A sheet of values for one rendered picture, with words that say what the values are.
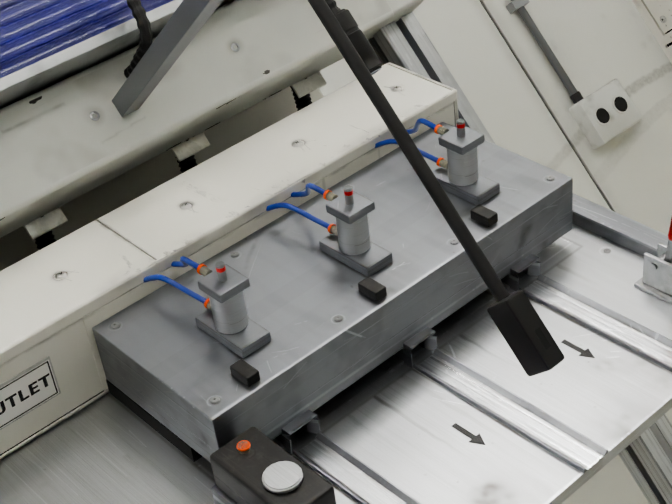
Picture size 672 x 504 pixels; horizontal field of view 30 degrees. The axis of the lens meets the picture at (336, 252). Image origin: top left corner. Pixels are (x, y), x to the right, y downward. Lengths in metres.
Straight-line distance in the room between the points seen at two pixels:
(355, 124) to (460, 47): 2.04
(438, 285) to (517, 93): 2.21
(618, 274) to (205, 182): 0.31
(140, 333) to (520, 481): 0.26
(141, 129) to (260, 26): 0.14
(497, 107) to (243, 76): 2.05
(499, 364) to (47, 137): 0.36
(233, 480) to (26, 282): 0.22
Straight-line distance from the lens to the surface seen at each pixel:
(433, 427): 0.83
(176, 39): 0.82
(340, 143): 0.96
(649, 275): 0.93
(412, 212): 0.91
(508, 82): 3.05
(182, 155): 1.03
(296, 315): 0.83
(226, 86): 0.98
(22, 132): 0.92
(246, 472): 0.75
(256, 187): 0.93
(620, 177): 3.15
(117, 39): 0.93
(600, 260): 0.96
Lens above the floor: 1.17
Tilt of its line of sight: level
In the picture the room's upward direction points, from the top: 32 degrees counter-clockwise
